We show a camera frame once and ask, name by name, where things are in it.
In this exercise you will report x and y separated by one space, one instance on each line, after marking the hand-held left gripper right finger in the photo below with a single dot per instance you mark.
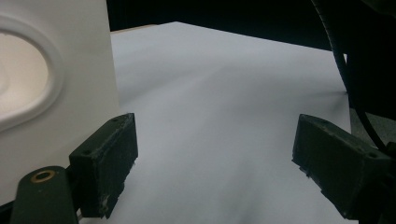
339 165

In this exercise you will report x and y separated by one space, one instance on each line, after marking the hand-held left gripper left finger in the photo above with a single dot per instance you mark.
104 161

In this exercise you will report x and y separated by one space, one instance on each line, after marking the white box with oval opening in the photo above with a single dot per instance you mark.
87 71

